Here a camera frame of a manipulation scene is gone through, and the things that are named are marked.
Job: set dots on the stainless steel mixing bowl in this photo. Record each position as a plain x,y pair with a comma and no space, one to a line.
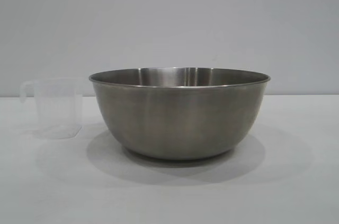
180,120

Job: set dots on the clear plastic measuring cup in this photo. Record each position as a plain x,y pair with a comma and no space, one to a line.
59,107

